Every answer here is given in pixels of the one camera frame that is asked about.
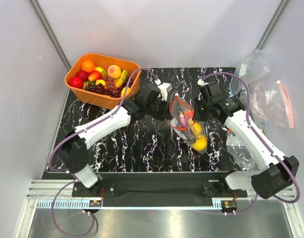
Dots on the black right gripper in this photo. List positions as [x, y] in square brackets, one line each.
[197, 116]

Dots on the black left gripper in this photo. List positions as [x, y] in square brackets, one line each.
[166, 113]

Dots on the purple eggplant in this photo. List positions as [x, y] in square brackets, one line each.
[182, 121]

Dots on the clear zip bag orange zipper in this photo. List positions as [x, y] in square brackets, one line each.
[179, 104]

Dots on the yellow lemon large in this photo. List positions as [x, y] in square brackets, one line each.
[200, 143]

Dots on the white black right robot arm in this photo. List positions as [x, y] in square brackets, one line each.
[275, 170]

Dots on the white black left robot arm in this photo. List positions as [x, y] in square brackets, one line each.
[73, 150]

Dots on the filled zip bag red zipper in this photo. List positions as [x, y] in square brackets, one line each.
[270, 103]

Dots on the clear blue zip bag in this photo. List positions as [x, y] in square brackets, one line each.
[255, 68]

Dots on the yellow lemon small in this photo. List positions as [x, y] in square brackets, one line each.
[125, 91]

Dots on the green yellow banana bunch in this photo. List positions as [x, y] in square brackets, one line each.
[119, 81]

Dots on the dark purple grape bunch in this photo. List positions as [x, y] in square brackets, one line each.
[105, 86]

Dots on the pink peach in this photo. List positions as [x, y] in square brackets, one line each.
[114, 71]

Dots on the orange plastic fruit basket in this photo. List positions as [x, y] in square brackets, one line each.
[102, 63]

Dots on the dark red apple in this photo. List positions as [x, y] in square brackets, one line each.
[83, 75]

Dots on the orange fruit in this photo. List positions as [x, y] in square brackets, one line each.
[88, 66]

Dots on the bright red apple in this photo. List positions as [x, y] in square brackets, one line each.
[76, 82]

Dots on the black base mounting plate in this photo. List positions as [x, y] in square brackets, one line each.
[207, 184]

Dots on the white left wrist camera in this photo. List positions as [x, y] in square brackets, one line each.
[164, 88]

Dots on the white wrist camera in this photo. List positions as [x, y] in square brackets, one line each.
[201, 83]
[164, 88]

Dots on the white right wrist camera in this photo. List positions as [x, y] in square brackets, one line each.
[201, 83]

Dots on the aluminium rail frame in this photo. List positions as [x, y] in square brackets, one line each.
[52, 212]

